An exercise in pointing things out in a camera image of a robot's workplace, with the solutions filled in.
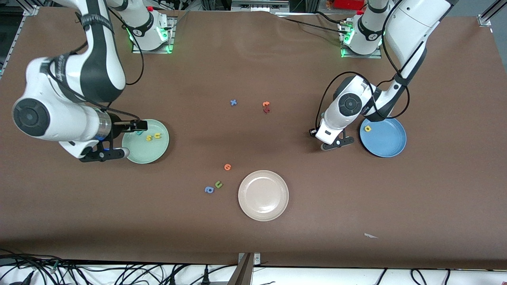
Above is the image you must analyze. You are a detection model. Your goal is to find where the aluminium frame rail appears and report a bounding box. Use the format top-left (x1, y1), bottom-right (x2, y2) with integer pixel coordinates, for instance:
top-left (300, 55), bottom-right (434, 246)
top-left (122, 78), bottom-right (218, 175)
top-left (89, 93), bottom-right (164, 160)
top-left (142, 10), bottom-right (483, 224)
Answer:
top-left (0, 0), bottom-right (40, 76)

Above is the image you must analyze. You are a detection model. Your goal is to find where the light green plate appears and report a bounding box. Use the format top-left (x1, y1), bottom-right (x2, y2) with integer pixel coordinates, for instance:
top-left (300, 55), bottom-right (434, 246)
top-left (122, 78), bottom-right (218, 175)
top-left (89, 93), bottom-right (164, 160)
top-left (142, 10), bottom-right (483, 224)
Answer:
top-left (122, 119), bottom-right (170, 164)

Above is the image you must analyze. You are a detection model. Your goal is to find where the grey aluminium frame post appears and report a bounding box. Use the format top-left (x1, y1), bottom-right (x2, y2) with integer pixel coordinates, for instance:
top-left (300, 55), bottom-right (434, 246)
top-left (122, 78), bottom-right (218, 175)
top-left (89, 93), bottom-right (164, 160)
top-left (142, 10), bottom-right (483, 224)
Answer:
top-left (227, 253), bottom-right (254, 285)

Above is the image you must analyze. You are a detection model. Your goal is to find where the brown table cover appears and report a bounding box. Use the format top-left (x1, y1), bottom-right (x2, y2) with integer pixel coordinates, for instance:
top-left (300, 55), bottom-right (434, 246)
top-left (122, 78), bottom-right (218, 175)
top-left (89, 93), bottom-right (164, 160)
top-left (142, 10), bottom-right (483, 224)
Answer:
top-left (0, 7), bottom-right (507, 270)

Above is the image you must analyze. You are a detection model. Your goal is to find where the beige plate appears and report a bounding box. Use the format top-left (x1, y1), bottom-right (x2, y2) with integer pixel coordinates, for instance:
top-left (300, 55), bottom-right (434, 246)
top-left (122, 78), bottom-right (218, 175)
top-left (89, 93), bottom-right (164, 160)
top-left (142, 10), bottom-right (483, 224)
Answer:
top-left (238, 170), bottom-right (290, 222)

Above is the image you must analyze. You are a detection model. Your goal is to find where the metal frame crossbar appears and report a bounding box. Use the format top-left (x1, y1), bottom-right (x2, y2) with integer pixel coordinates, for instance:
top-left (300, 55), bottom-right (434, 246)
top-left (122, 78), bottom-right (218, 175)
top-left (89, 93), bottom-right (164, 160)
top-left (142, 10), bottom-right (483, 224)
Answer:
top-left (231, 0), bottom-right (290, 13)

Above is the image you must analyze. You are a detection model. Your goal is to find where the red box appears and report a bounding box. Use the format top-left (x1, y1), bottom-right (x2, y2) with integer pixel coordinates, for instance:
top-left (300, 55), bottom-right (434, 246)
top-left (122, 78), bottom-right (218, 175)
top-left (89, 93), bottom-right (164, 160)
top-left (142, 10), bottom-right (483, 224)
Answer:
top-left (333, 0), bottom-right (367, 11)

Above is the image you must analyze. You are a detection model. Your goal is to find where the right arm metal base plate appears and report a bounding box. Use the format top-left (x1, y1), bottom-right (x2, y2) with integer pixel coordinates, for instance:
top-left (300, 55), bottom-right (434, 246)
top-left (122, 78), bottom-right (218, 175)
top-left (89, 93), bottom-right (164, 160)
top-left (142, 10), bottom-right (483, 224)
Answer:
top-left (132, 16), bottom-right (175, 54)

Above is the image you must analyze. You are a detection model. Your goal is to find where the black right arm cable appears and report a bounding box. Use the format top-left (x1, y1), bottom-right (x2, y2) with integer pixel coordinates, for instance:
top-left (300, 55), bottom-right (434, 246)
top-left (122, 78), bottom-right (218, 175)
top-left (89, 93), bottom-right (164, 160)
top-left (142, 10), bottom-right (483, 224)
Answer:
top-left (107, 7), bottom-right (145, 86)

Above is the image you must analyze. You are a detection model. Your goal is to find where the black base cable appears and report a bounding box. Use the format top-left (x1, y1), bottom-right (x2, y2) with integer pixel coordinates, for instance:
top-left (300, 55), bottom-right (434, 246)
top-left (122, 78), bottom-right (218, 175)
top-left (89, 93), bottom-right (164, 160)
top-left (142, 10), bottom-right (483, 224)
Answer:
top-left (166, 11), bottom-right (189, 30)
top-left (277, 11), bottom-right (347, 35)

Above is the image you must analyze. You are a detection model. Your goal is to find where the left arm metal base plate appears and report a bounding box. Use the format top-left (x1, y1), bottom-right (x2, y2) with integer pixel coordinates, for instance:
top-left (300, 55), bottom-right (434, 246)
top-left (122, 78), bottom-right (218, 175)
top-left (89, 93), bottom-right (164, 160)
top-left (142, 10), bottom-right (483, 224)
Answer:
top-left (340, 20), bottom-right (383, 59)

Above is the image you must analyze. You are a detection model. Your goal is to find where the blue plate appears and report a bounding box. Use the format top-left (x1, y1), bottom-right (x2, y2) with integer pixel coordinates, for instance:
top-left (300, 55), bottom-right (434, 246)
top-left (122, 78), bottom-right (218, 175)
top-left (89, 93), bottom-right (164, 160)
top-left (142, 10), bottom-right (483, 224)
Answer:
top-left (359, 116), bottom-right (407, 158)

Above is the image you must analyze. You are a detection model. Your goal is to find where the aluminium frame corner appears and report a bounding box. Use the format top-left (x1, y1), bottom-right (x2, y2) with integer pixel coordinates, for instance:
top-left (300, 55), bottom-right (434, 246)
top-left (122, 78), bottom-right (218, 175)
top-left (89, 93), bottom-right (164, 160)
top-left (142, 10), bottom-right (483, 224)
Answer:
top-left (477, 0), bottom-right (507, 27)

